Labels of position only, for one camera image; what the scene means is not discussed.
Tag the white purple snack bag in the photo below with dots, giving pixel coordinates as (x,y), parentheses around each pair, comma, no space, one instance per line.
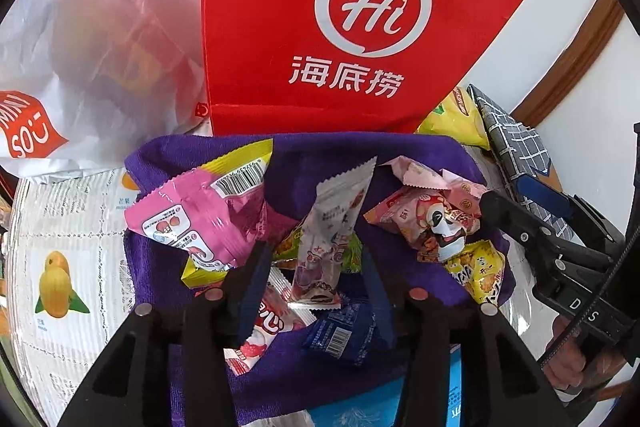
(332,218)

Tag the light pink snack packet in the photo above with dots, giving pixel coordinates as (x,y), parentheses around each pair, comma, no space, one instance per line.
(460,192)

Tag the purple towel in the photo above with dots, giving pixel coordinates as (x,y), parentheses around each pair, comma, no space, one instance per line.
(299,163)

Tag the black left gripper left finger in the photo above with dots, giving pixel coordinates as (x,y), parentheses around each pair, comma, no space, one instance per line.
(129,384)

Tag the pink yellow snack bag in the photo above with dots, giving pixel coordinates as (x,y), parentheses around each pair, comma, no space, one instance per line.
(215,212)

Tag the person's right hand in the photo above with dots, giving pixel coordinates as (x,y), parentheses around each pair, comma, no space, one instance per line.
(568,367)

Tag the brown wooden door frame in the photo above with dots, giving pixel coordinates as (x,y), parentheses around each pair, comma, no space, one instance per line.
(567,71)

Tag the pink panda snack bag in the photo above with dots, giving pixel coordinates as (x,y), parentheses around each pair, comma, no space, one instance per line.
(429,223)

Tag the fruit print tablecloth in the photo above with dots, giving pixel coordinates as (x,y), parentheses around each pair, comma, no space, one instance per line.
(75,271)

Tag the green snack bag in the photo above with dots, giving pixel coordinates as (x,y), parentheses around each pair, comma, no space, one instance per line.
(291,251)

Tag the blue tissue pack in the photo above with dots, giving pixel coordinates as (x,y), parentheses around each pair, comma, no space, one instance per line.
(374,408)

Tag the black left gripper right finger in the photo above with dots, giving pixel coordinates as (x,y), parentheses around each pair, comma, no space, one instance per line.
(501,382)

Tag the red Haidilao paper bag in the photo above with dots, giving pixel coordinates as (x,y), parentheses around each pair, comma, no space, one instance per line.
(335,65)

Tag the grey plaid pouch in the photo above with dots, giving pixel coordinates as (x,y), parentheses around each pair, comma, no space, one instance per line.
(519,150)

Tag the white Miniso plastic bag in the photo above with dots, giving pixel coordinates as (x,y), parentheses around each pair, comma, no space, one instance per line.
(84,83)

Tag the blue snack packet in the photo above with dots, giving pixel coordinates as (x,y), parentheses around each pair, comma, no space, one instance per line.
(344,334)

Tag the red white candy bag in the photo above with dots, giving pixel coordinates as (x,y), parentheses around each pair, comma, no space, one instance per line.
(274,317)

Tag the yellow chips bag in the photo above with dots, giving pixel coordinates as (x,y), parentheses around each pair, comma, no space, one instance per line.
(456,117)

